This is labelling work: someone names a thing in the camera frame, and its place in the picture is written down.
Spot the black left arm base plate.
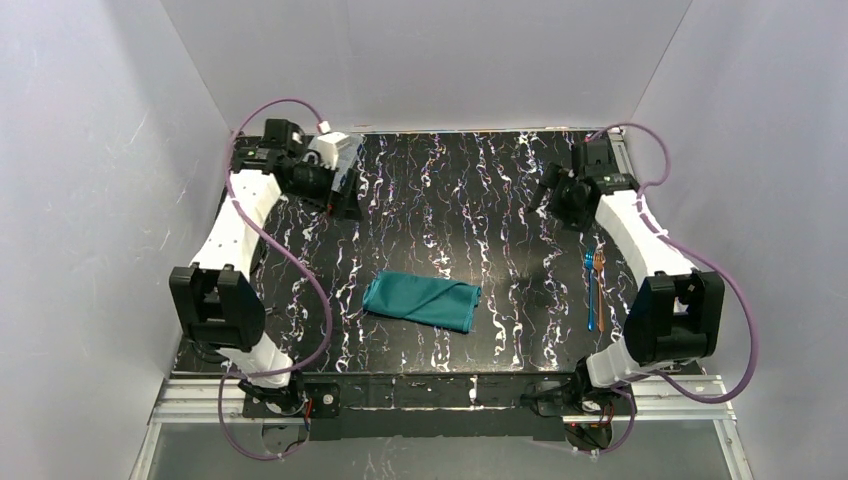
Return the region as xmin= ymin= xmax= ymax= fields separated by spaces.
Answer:
xmin=238 ymin=374 xmax=341 ymax=419

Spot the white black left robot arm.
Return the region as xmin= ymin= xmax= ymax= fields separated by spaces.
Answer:
xmin=169 ymin=119 xmax=364 ymax=389

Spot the teal cloth napkin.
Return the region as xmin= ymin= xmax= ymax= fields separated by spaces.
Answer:
xmin=362 ymin=271 xmax=482 ymax=334

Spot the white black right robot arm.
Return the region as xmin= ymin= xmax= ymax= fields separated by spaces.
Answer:
xmin=530 ymin=138 xmax=725 ymax=388

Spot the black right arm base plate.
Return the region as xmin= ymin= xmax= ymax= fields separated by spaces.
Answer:
xmin=520 ymin=374 xmax=637 ymax=423

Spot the aluminium front frame rail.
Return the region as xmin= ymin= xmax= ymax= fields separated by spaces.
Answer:
xmin=148 ymin=374 xmax=738 ymax=425

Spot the aluminium right side rail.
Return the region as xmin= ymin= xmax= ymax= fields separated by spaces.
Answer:
xmin=609 ymin=123 xmax=670 ymax=280

